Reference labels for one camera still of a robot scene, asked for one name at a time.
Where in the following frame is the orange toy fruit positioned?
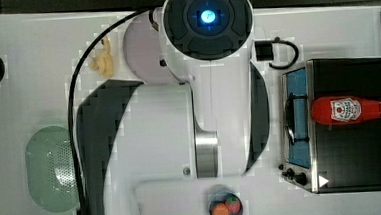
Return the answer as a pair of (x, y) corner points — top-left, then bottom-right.
(211, 203), (230, 215)

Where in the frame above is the blue bowl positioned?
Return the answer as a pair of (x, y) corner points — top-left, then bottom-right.
(208, 191), (244, 215)

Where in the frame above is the toy strawberry in bowl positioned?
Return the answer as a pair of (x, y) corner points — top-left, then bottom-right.
(225, 195), (242, 214)

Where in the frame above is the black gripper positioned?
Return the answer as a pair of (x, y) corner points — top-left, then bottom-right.
(255, 41), (274, 61)

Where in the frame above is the peeled toy banana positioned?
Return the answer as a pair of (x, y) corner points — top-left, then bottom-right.
(91, 36), (114, 79)

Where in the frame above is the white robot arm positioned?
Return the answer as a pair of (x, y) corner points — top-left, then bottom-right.
(70, 0), (270, 215)

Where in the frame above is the green perforated colander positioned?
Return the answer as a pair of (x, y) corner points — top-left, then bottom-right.
(25, 126), (79, 213)

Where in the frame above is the black toaster oven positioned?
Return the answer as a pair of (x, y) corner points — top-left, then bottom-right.
(279, 58), (381, 194)

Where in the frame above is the red ketchup bottle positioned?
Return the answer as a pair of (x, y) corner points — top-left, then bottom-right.
(311, 96), (381, 126)

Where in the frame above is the purple round plate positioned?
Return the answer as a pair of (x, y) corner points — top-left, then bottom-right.
(123, 12), (176, 85)

